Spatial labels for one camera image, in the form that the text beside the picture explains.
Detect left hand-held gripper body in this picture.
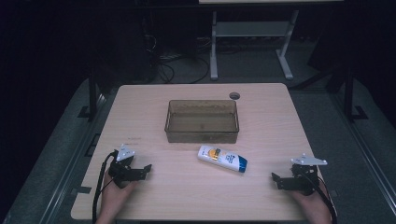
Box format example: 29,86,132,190
107,144,139,189

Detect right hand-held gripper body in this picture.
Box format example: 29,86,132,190
290,152,328,196

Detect white bottle with blue cap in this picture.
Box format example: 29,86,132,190
197,145,248,174

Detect transparent brown plastic bin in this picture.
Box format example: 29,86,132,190
163,99,240,145

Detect person's left hand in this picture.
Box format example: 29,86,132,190
98,171,138,217

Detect person's right hand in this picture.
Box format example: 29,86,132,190
289,189,331,217

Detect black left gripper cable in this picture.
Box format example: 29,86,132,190
92,150,120,224

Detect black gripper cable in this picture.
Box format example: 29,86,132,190
92,150,120,224
298,172,339,224

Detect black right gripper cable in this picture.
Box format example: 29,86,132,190
298,172,339,224

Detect aluminium floor rail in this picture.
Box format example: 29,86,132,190
330,92,396,206
38,92,108,224

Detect black metal stand post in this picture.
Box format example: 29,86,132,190
344,66,369,123
78,66,99,122

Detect tangle of black floor cables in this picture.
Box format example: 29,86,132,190
144,34,211,85

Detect white metal-frame desk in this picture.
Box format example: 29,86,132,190
199,0,344,81

